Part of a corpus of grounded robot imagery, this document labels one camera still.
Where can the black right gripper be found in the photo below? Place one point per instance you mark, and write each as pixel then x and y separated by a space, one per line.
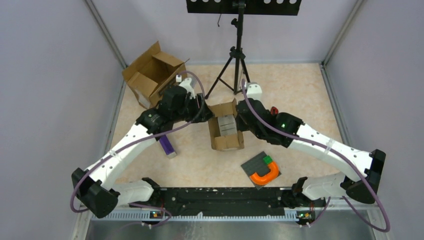
pixel 240 125

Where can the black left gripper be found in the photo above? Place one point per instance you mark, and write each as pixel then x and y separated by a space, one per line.
pixel 194 102

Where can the small cardboard box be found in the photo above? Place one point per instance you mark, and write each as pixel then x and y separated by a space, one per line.
pixel 225 143

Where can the red black utility knife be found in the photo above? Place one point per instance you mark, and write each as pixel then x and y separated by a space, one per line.
pixel 274 111

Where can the purple rectangular box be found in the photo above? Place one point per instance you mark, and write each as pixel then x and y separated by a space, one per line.
pixel 167 147

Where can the large cardboard express box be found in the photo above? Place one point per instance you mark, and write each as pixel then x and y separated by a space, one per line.
pixel 151 73

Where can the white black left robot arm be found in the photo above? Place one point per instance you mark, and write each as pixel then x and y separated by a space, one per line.
pixel 95 186

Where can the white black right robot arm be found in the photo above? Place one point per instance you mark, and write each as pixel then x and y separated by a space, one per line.
pixel 359 171

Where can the green block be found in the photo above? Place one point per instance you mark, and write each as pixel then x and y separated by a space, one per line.
pixel 267 160

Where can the black tripod stand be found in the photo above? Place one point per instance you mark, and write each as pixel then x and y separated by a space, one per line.
pixel 236 52

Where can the black perforated tripod tray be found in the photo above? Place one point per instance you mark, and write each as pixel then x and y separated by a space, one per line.
pixel 249 7

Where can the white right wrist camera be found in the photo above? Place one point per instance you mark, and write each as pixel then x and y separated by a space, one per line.
pixel 253 91

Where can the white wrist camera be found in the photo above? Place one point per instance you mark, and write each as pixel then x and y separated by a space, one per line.
pixel 253 91
pixel 188 83

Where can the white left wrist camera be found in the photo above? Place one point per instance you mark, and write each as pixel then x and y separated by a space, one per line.
pixel 188 83

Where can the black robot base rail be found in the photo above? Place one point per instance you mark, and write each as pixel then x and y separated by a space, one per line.
pixel 229 201

